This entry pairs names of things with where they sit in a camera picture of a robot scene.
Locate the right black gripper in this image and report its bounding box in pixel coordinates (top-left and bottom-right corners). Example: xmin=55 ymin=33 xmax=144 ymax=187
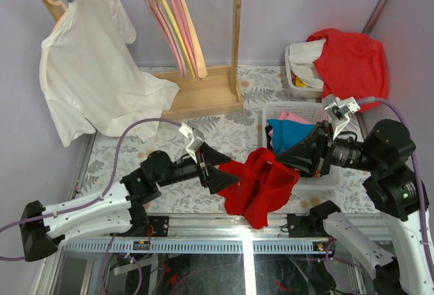
xmin=275 ymin=118 xmax=382 ymax=176

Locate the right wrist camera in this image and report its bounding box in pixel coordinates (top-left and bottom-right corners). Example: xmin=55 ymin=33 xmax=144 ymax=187
xmin=321 ymin=94 xmax=360 ymax=140

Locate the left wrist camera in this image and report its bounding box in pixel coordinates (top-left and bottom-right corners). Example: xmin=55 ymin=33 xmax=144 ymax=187
xmin=178 ymin=123 xmax=205 ymax=158

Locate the red garment on rear basket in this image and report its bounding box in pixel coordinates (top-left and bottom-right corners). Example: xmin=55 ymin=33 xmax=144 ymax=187
xmin=307 ymin=28 xmax=390 ymax=100

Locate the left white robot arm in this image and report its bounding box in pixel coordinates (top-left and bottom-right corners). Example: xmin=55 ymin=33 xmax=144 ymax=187
xmin=20 ymin=143 xmax=239 ymax=262

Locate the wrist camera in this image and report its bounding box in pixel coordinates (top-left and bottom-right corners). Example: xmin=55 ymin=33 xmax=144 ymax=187
xmin=321 ymin=94 xmax=360 ymax=140
xmin=178 ymin=123 xmax=205 ymax=158

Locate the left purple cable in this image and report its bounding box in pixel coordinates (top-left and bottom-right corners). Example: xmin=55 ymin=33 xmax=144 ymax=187
xmin=0 ymin=117 xmax=184 ymax=262

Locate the white laundry basket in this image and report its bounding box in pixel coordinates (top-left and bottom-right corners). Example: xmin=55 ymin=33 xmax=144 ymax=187
xmin=262 ymin=101 xmax=342 ymax=191

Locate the pink hanger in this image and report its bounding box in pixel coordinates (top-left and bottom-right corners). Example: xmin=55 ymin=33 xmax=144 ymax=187
xmin=144 ymin=0 xmax=186 ymax=77
xmin=170 ymin=0 xmax=201 ymax=81

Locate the wooden clothes rack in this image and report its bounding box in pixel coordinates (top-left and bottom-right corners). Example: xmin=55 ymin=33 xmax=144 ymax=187
xmin=31 ymin=0 xmax=244 ymax=123

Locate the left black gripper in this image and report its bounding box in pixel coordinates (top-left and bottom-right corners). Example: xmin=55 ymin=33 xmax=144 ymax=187
xmin=159 ymin=144 xmax=241 ymax=195

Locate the aluminium rail frame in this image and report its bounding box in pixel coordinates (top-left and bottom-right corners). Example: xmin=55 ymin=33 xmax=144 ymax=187
xmin=34 ymin=213 xmax=392 ymax=294

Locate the light wooden hanger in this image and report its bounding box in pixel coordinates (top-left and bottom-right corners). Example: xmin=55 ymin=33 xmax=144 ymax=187
xmin=180 ymin=0 xmax=208 ymax=80

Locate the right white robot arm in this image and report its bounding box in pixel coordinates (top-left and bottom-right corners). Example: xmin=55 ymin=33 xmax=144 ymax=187
xmin=276 ymin=119 xmax=433 ymax=294

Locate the pink garment in basket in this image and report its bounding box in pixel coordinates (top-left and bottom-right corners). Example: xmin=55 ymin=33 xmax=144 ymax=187
xmin=267 ymin=111 xmax=315 ymax=140

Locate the floral table cloth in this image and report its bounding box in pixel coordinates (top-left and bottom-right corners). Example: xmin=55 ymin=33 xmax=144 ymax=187
xmin=76 ymin=66 xmax=376 ymax=214

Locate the white t shirt on hanger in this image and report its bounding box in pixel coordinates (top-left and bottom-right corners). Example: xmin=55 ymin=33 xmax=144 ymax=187
xmin=39 ymin=0 xmax=180 ymax=147

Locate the yellow hanger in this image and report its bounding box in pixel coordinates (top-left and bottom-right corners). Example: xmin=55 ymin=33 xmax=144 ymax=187
xmin=159 ymin=0 xmax=191 ymax=78

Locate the white garment in rear basket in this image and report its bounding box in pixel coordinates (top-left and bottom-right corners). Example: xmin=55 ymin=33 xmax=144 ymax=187
xmin=288 ymin=39 xmax=326 ymax=90

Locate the red t shirt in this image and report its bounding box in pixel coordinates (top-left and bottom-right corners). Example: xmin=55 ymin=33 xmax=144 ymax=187
xmin=218 ymin=148 xmax=300 ymax=229

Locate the rear white basket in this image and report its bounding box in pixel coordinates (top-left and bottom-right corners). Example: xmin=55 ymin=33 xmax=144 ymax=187
xmin=284 ymin=45 xmax=323 ymax=99

